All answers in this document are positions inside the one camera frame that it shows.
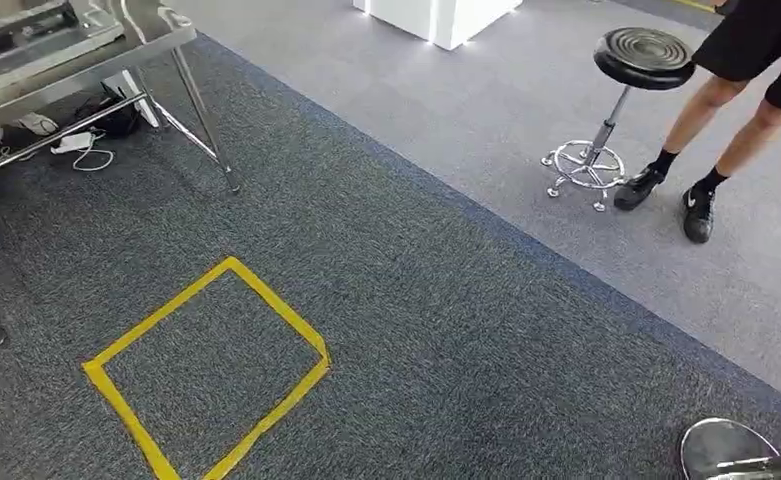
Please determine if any white plastic block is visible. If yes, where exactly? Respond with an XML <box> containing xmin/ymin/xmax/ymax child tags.
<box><xmin>120</xmin><ymin>69</ymin><xmax>161</xmax><ymax>129</ymax></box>

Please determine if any black bag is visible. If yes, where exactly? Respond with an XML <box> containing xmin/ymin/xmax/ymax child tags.
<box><xmin>73</xmin><ymin>81</ymin><xmax>145</xmax><ymax>140</ymax></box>

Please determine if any black round stool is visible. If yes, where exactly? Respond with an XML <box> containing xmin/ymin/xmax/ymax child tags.
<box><xmin>540</xmin><ymin>26</ymin><xmax>697</xmax><ymax>213</ymax></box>

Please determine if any yellow floor tape square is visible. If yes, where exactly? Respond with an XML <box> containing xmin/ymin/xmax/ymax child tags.
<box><xmin>81</xmin><ymin>256</ymin><xmax>332</xmax><ymax>480</ymax></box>

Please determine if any white power adapter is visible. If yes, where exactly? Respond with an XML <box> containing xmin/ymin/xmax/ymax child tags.
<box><xmin>50</xmin><ymin>131</ymin><xmax>97</xmax><ymax>156</ymax></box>

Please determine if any steel work table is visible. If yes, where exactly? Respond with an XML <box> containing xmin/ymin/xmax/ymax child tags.
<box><xmin>0</xmin><ymin>0</ymin><xmax>242</xmax><ymax>195</ymax></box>

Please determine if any grey metal tray part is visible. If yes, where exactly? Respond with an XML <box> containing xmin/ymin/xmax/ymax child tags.
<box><xmin>0</xmin><ymin>0</ymin><xmax>126</xmax><ymax>91</ymax></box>

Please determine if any person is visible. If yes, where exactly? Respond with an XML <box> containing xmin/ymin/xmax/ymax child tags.
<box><xmin>613</xmin><ymin>0</ymin><xmax>781</xmax><ymax>245</ymax></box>

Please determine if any white display pedestal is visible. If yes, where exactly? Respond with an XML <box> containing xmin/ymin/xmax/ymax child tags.
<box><xmin>352</xmin><ymin>0</ymin><xmax>524</xmax><ymax>52</ymax></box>

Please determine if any chrome stanchion post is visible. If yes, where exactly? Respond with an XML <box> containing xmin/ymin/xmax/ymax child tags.
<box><xmin>680</xmin><ymin>417</ymin><xmax>781</xmax><ymax>480</ymax></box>

